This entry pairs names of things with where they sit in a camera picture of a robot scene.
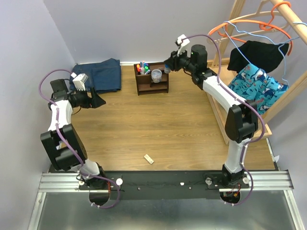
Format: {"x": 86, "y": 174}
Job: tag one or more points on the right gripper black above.
{"x": 172, "y": 61}

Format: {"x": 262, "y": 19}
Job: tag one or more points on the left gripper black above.
{"x": 96, "y": 101}

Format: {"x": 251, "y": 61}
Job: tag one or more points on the blue and grey glue stick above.
{"x": 167, "y": 70}

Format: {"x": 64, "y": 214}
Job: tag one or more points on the clear round pin container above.
{"x": 156, "y": 75}

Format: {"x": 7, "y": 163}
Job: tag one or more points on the orange capped black highlighter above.
{"x": 139, "y": 69}

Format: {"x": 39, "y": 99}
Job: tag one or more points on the brown wooden desk organizer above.
{"x": 145, "y": 83}

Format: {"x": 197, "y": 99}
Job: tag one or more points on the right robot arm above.
{"x": 241, "y": 121}

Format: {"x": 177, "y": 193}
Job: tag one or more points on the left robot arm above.
{"x": 62, "y": 143}

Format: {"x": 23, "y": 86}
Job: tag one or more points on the folded blue jeans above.
{"x": 103, "y": 77}

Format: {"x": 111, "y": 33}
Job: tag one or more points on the beige eraser block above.
{"x": 148, "y": 159}

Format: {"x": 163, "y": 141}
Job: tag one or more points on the blue shark print shorts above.
{"x": 253, "y": 83}

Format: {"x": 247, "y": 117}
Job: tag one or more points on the black garment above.
{"x": 262, "y": 55}

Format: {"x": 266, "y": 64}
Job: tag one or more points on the wooden clothes hanger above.
{"x": 242, "y": 15}

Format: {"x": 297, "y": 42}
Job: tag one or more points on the orange plastic hanger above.
{"x": 265, "y": 27}

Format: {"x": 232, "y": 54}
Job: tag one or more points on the wooden clothes rack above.
{"x": 226, "y": 76}

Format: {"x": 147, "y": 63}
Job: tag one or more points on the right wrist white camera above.
{"x": 181, "y": 42}

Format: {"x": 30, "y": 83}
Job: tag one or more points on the wrist white camera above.
{"x": 181, "y": 42}
{"x": 79, "y": 81}

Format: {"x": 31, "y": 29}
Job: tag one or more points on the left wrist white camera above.
{"x": 79, "y": 81}

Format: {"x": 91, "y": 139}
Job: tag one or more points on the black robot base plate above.
{"x": 164, "y": 185}

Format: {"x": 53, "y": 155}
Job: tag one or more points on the light blue wire hanger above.
{"x": 265, "y": 37}

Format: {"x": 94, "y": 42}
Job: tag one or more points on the aluminium frame rail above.
{"x": 268, "y": 204}

